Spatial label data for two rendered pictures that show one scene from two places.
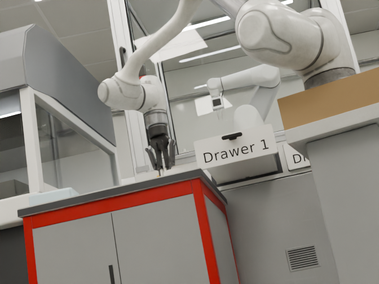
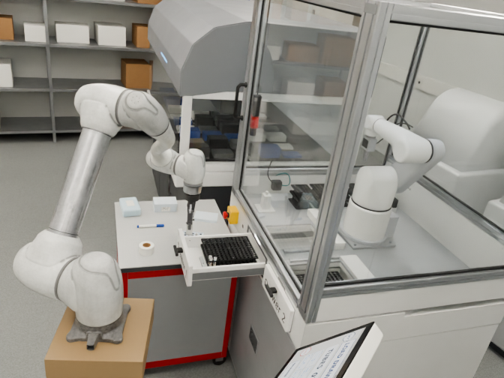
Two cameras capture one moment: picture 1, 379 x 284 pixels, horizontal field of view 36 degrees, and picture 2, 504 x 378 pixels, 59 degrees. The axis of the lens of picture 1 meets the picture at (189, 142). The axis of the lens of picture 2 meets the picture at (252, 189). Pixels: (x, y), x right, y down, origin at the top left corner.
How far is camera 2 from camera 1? 2.81 m
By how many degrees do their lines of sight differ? 73
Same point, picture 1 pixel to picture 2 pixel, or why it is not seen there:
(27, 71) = (184, 83)
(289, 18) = (21, 277)
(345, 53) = (80, 313)
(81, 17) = not seen: outside the picture
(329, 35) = (64, 297)
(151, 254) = not seen: hidden behind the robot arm
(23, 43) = (187, 57)
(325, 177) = not seen: hidden behind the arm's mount
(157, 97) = (184, 175)
